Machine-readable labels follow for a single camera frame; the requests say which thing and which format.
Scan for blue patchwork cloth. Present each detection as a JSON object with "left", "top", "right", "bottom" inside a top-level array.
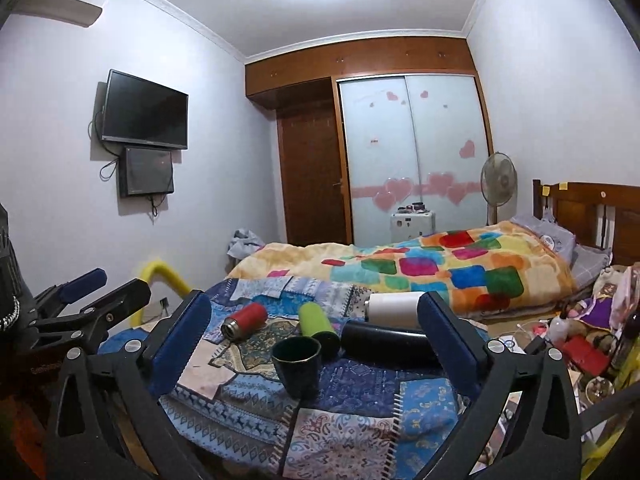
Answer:
[{"left": 97, "top": 275, "right": 490, "bottom": 480}]

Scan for brown wooden door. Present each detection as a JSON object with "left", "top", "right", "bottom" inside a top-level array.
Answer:
[{"left": 276, "top": 79, "right": 354, "bottom": 247}]

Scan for colourful checked blanket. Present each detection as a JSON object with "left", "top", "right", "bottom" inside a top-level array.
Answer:
[{"left": 227, "top": 220, "right": 579, "bottom": 319}]

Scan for red insulated cup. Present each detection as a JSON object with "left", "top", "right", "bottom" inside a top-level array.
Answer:
[{"left": 221, "top": 302, "right": 270, "bottom": 342}]

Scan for green insulated cup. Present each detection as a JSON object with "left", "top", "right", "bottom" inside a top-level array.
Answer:
[{"left": 298, "top": 302, "right": 341, "bottom": 360}]

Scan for red box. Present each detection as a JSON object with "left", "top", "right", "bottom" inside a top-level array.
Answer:
[{"left": 559, "top": 334, "right": 609, "bottom": 377}]

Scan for dark green cup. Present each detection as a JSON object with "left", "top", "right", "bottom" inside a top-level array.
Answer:
[{"left": 271, "top": 336, "right": 322, "bottom": 402}]

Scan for white small appliance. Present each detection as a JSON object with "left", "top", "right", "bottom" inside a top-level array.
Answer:
[{"left": 389, "top": 211, "right": 436, "bottom": 247}]

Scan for brown plush toy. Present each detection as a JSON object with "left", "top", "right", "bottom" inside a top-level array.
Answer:
[{"left": 564, "top": 300, "right": 608, "bottom": 348}]

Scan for wooden bed headboard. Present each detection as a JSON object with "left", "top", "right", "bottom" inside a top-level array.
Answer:
[{"left": 532, "top": 178, "right": 640, "bottom": 267}]

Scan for yellow foam tube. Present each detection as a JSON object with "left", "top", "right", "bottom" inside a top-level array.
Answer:
[{"left": 128, "top": 258, "right": 194, "bottom": 327}]

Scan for dark bottle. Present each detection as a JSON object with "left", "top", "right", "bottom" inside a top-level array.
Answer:
[{"left": 611, "top": 310, "right": 640, "bottom": 378}]

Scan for wooden wardrobe with frosted doors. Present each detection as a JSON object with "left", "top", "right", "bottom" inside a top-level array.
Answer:
[{"left": 244, "top": 36, "right": 497, "bottom": 249}]

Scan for black wall television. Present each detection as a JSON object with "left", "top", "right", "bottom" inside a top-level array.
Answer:
[{"left": 101, "top": 69, "right": 190, "bottom": 151}]

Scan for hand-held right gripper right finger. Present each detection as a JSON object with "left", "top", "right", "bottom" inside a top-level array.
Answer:
[{"left": 414, "top": 290, "right": 587, "bottom": 480}]

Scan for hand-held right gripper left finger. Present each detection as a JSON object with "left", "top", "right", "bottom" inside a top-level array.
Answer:
[{"left": 46, "top": 290, "right": 214, "bottom": 480}]

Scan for black insulated cup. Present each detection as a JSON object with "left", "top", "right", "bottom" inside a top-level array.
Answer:
[{"left": 340, "top": 321, "right": 442, "bottom": 368}]

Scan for white air conditioner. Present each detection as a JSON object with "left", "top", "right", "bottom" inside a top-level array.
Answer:
[{"left": 9, "top": 0, "right": 105, "bottom": 28}]

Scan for grey pillow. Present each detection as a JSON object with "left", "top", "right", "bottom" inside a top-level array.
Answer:
[{"left": 509, "top": 209, "right": 614, "bottom": 287}]

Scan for clear glass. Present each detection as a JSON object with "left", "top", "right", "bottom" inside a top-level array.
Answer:
[{"left": 584, "top": 377, "right": 617, "bottom": 405}]

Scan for white insulated cup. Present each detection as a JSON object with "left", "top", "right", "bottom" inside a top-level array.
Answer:
[{"left": 363, "top": 291, "right": 427, "bottom": 331}]

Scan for standing fan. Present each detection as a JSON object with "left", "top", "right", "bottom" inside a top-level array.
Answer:
[{"left": 480, "top": 152, "right": 519, "bottom": 227}]

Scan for grey clothes pile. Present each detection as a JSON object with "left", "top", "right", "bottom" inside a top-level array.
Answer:
[{"left": 227, "top": 228, "right": 266, "bottom": 261}]

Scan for pink bag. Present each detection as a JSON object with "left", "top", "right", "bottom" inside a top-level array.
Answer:
[{"left": 612, "top": 265, "right": 640, "bottom": 317}]

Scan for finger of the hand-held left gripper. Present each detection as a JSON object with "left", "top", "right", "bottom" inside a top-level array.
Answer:
[
  {"left": 31, "top": 268, "right": 109, "bottom": 320},
  {"left": 30, "top": 277, "right": 152, "bottom": 357}
]

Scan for black television cable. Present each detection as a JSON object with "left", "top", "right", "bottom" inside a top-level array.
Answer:
[{"left": 88, "top": 110, "right": 122, "bottom": 181}]

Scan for small black wall monitor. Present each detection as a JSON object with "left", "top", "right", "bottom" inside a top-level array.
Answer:
[{"left": 118, "top": 146, "right": 176, "bottom": 199}]

